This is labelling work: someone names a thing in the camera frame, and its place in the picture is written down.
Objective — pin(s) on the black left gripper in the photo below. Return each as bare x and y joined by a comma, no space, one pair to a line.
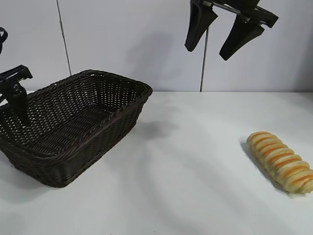
14,78

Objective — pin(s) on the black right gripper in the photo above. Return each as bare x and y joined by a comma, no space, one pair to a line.
254,12

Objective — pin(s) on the thin dark background rod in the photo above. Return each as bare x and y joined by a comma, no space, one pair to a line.
64,39
204,61

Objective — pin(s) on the long striped bread loaf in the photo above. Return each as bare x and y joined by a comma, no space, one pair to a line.
281,161

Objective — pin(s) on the dark brown wicker basket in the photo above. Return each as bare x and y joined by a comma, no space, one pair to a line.
73,127

